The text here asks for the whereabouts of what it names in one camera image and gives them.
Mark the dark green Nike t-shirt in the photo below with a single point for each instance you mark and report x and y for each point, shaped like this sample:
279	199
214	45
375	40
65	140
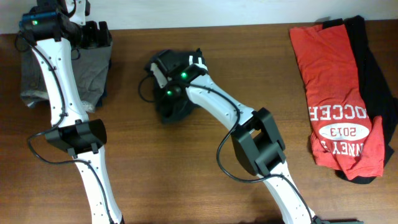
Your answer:
172	102

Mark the black garment under red shirt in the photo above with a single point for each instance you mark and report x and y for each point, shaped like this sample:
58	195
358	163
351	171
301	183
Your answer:
373	87

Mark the red soccer t-shirt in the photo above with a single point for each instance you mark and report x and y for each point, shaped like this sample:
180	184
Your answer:
344	137

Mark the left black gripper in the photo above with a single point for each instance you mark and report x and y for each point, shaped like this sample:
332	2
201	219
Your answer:
93	41

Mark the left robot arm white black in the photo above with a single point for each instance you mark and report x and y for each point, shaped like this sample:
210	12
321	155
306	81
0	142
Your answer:
53	29

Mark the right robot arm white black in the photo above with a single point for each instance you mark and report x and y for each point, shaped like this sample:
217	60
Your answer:
257	143

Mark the folded grey shorts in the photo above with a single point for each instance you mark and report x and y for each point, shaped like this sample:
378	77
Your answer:
90	68

